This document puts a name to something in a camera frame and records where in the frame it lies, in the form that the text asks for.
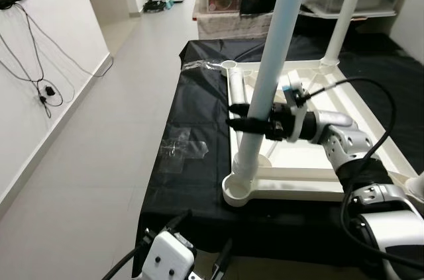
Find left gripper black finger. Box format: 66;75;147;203
164;211;194;233
213;240;234;274

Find white plastic children table top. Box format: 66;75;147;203
221;58;424;207

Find black tablecloth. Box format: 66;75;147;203
132;35;424;274

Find clear plastic film piece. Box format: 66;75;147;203
182;60;223;73

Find beige cloth covered bench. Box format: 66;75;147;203
197;12;272;39

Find black charger plug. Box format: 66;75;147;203
40;83;56;98

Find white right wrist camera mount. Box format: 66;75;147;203
282;73;312;140

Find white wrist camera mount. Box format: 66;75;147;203
144;230;196;280
282;73;312;140

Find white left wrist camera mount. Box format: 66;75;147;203
144;230;196;280

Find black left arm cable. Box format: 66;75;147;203
103;224;163;280

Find thin black wall cable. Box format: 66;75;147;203
0;2;115;120

